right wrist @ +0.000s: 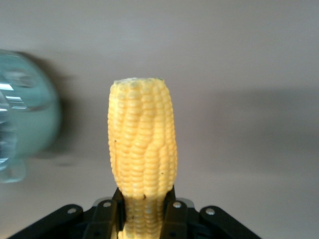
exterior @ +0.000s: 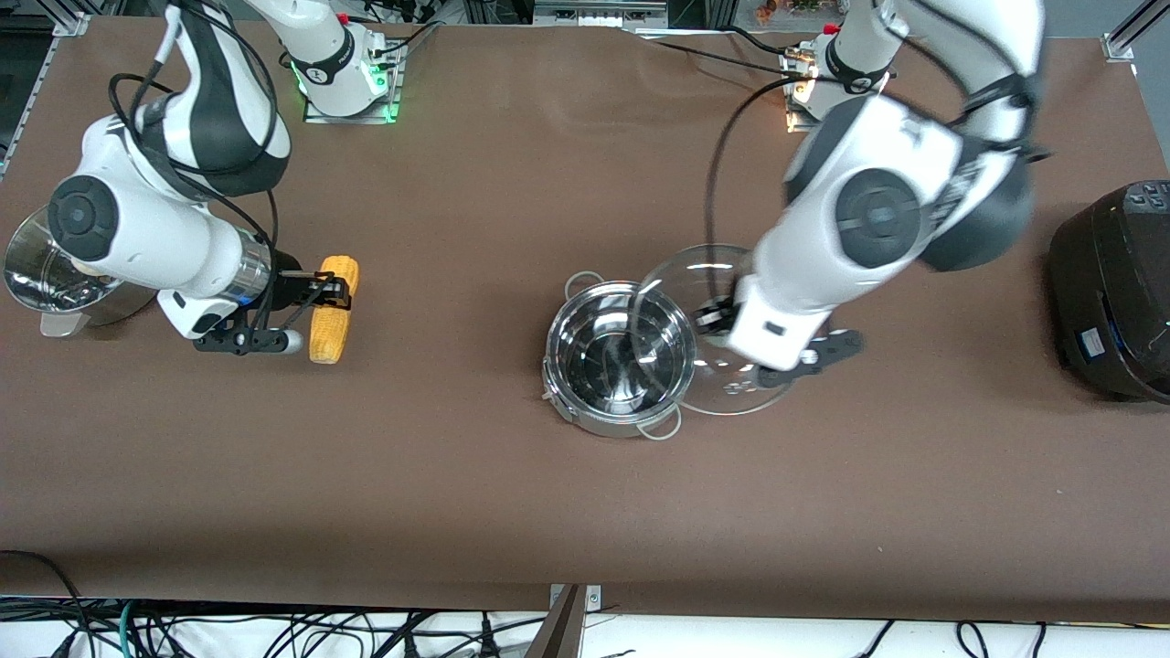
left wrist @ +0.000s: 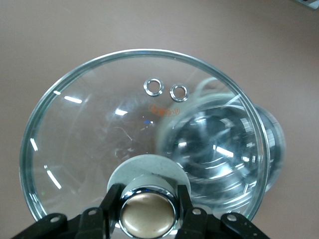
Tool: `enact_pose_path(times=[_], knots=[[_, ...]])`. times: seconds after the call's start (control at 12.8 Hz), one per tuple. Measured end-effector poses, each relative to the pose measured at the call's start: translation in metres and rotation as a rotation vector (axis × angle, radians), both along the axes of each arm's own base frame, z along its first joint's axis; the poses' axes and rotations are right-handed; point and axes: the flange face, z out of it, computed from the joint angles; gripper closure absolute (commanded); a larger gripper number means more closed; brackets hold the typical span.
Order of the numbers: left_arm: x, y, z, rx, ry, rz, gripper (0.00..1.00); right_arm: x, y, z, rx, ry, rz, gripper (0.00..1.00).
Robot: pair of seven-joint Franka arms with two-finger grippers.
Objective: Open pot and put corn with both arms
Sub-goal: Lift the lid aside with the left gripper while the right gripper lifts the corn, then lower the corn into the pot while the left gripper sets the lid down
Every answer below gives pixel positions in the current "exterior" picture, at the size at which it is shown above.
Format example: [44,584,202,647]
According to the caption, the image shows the glass lid with cork knob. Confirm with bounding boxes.
[633,244,798,418]

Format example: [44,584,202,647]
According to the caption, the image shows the steel steamer pot grey handles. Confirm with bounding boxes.
[4,205,162,339]

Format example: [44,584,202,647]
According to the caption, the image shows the black rice cooker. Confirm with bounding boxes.
[1048,180,1170,405]

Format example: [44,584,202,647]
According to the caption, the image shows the yellow corn cob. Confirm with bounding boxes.
[308,255,360,366]

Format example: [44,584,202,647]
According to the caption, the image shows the black floor cable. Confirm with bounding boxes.
[0,549,88,645]
[366,610,440,658]

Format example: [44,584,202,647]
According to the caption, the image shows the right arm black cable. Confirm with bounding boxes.
[108,7,281,249]

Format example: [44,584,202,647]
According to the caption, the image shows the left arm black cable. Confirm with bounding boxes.
[706,75,828,307]

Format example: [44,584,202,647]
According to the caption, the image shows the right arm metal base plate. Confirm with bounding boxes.
[303,40,404,124]

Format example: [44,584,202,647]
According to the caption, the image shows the steel pot with wire handles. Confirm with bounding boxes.
[543,271,698,442]

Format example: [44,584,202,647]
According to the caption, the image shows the grey metal box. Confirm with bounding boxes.
[533,0,669,29]

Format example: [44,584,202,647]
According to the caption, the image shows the aluminium profile post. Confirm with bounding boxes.
[525,585,587,658]

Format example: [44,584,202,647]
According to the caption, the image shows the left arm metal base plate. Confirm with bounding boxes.
[782,46,884,136]

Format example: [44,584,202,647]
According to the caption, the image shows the black base cable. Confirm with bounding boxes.
[631,26,807,76]
[366,18,445,59]

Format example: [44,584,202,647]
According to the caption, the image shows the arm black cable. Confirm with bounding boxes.
[706,75,828,307]
[108,7,281,249]

